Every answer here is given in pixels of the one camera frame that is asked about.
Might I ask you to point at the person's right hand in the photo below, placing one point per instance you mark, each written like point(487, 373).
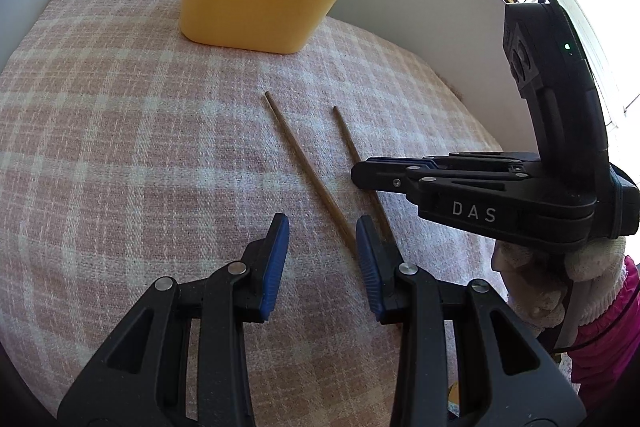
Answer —
point(525, 287)

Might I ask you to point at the pink plaid cloth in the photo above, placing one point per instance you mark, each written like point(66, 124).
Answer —
point(125, 157)

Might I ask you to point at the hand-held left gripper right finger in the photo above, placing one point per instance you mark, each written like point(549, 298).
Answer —
point(367, 264)

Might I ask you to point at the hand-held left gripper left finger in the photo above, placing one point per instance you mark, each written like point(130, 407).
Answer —
point(275, 262)

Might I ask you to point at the person's right forearm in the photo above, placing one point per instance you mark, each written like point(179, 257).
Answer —
point(610, 347)

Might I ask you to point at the wooden chopstick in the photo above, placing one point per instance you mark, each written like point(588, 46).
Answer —
point(347, 134)
point(305, 162)

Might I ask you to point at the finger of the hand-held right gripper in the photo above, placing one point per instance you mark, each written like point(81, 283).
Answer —
point(450, 159)
point(385, 179)

